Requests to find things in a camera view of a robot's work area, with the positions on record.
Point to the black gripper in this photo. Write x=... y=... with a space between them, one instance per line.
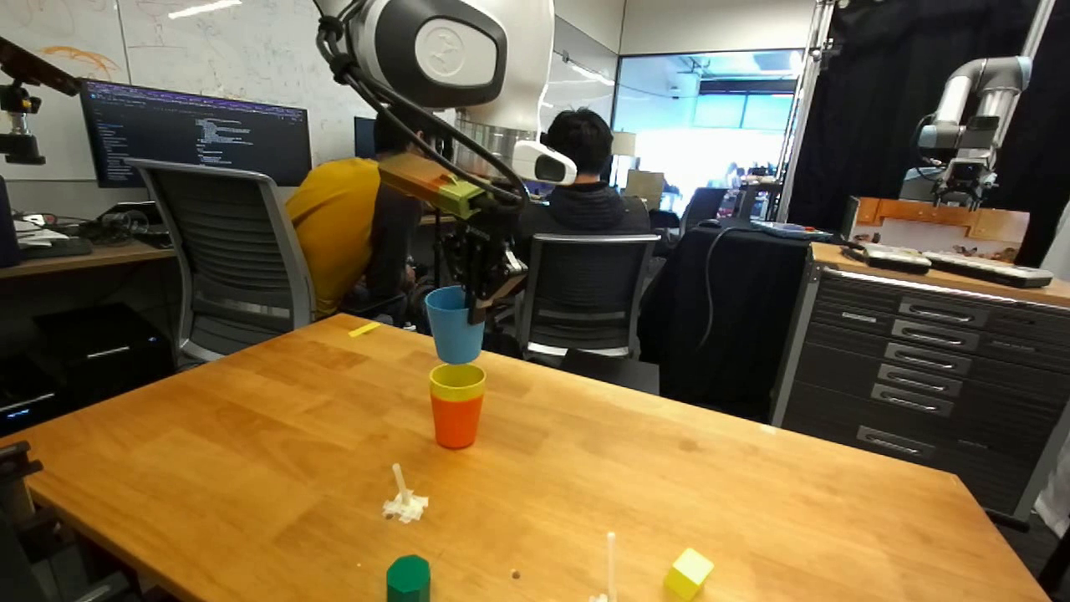
x=485 y=239

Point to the blue plastic cup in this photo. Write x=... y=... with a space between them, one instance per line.
x=455 y=329

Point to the yellow plastic cup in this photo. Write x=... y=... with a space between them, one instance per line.
x=455 y=382

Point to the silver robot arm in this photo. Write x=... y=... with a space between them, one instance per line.
x=972 y=85

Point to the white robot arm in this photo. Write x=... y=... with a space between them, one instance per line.
x=445 y=55

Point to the grey office chair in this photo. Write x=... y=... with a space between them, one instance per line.
x=222 y=246
x=587 y=288

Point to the person in black jacket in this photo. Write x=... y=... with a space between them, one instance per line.
x=589 y=207

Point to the orange plastic cup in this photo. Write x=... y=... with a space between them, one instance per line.
x=455 y=424

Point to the person in yellow hoodie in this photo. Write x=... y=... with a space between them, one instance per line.
x=328 y=224

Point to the green cylinder block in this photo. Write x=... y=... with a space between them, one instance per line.
x=408 y=580

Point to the wide monitor showing code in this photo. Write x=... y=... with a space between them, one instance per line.
x=188 y=137

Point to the yellow cube block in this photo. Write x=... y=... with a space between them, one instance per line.
x=690 y=578

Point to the silver metal truss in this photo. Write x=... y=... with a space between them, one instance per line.
x=804 y=112

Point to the short black keyboard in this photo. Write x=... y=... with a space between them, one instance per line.
x=890 y=260

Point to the black computer case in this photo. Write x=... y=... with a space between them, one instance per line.
x=88 y=355

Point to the brown side desk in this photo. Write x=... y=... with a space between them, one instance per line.
x=68 y=260

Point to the black curtain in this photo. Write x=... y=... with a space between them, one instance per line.
x=872 y=102

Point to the grey drawer cabinet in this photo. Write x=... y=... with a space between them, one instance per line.
x=925 y=371

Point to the orange cardboard box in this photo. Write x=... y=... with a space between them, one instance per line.
x=939 y=228

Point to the long black keyboard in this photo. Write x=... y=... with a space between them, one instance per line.
x=990 y=273

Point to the black stand clamp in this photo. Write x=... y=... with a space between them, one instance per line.
x=18 y=522

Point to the white curtain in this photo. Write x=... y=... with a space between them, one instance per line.
x=1059 y=489

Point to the black camera on stand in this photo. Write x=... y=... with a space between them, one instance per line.
x=22 y=104

